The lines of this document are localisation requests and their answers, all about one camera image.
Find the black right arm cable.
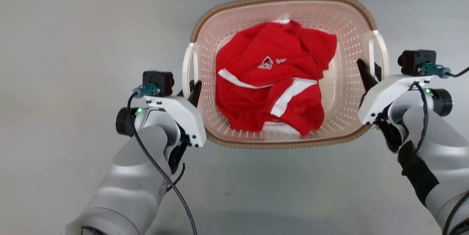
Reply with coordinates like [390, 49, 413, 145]
[409, 81, 430, 153]

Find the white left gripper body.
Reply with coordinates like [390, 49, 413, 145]
[144, 95, 207, 148]

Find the red sports shirt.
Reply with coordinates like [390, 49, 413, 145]
[215, 20, 337, 136]

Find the black camera cable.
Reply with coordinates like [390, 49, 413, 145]
[127, 84, 198, 235]
[421, 63, 469, 79]

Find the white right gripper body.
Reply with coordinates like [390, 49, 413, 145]
[357, 75, 433, 125]

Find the black left camera cable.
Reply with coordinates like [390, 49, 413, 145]
[127, 84, 198, 235]

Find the black right camera cable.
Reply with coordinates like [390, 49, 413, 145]
[421, 63, 469, 79]

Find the beige perforated plastic laundry basket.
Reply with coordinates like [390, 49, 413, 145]
[182, 0, 390, 150]

